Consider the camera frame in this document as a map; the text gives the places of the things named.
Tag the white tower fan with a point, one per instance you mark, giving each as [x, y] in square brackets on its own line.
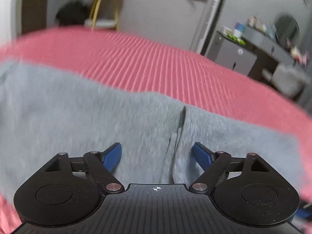
[207, 19]

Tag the cream tissue box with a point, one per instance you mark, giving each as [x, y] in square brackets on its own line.
[226, 29]

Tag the brown wooden door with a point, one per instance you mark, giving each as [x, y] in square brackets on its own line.
[35, 4]

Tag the grey vanity desk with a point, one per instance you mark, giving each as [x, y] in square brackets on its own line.
[270, 46]

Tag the grey pants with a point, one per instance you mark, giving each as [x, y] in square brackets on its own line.
[73, 117]

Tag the yellow legged side table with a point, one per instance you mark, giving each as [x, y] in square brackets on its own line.
[96, 7]

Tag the black bag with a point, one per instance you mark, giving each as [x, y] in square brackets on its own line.
[72, 12]

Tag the blue and white box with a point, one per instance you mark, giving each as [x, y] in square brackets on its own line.
[238, 30]

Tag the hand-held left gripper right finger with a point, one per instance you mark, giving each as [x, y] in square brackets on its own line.
[201, 154]

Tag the pink plush toy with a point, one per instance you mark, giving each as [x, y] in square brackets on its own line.
[305, 58]

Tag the grey bedside cabinet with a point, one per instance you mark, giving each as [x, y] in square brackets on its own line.
[229, 53]

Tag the white and red container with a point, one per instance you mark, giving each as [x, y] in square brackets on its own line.
[295, 52]

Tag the round black mirror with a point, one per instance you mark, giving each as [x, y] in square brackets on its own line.
[288, 29]

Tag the green packet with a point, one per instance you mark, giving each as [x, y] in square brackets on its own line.
[235, 38]

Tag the pink ribbed blanket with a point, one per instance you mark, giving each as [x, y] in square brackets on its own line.
[158, 63]

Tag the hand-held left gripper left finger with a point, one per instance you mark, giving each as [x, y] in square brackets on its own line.
[112, 154]

